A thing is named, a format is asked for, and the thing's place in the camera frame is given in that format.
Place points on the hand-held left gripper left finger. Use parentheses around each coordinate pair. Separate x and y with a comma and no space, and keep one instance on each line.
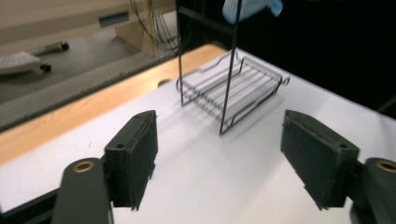
(132,161)

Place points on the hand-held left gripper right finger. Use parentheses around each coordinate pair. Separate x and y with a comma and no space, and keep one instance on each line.
(317,158)

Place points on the light blue towel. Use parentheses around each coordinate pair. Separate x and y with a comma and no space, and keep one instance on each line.
(257,9)

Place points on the white chair base with casters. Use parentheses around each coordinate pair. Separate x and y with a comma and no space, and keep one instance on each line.
(21,60)

